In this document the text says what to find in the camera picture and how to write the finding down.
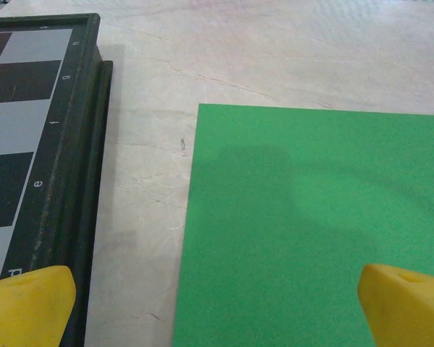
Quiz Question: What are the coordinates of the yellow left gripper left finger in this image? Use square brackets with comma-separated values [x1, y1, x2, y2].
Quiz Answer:
[0, 265, 77, 347]

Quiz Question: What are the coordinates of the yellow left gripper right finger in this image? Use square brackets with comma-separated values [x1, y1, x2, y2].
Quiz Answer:
[357, 263, 434, 347]

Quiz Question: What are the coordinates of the green paper sheet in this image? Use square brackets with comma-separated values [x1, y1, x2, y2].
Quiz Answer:
[172, 103, 434, 347]

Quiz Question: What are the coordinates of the black grey chessboard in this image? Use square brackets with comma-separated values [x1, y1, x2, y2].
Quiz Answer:
[0, 13, 114, 347]

